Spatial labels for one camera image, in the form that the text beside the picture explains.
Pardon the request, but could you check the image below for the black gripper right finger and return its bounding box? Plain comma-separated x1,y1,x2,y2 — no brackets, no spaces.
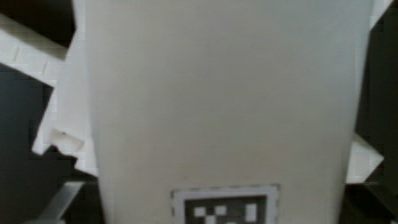
339,183,398,224

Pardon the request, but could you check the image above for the white cabinet top block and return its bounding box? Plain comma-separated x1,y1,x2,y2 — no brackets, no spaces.
35,0,374,224

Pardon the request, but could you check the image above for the white workspace border frame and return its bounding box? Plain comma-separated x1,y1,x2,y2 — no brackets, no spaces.
0,14,67,86

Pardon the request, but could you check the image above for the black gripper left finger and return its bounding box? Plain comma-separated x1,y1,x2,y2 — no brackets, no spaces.
23,181,104,224

